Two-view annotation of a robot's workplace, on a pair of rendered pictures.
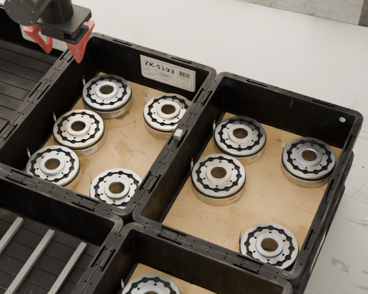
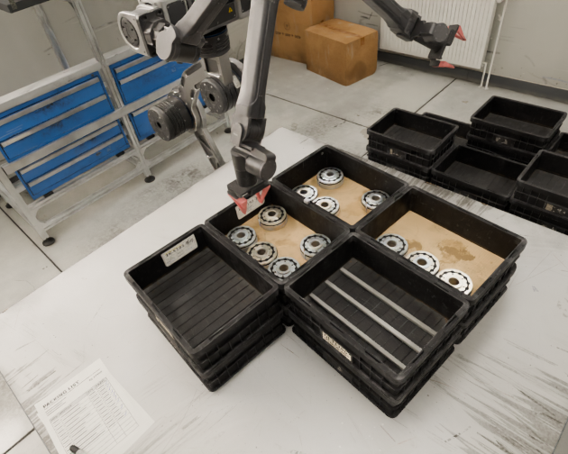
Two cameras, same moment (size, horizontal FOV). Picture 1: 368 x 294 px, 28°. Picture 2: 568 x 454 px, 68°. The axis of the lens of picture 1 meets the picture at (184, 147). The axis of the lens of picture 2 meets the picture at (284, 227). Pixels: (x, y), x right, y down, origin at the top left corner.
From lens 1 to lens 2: 1.11 m
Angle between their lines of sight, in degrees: 42
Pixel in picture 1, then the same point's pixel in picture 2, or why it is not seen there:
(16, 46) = (164, 277)
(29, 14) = (272, 167)
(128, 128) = (268, 237)
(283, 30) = (216, 182)
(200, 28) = (190, 212)
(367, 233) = not seen: hidden behind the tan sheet
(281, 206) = (349, 195)
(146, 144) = (284, 232)
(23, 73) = (191, 277)
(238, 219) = (350, 210)
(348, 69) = not seen: hidden behind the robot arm
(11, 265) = (341, 305)
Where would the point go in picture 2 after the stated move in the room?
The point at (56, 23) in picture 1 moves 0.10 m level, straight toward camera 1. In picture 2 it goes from (256, 181) to (292, 182)
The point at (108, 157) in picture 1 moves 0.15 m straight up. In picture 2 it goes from (284, 249) to (279, 216)
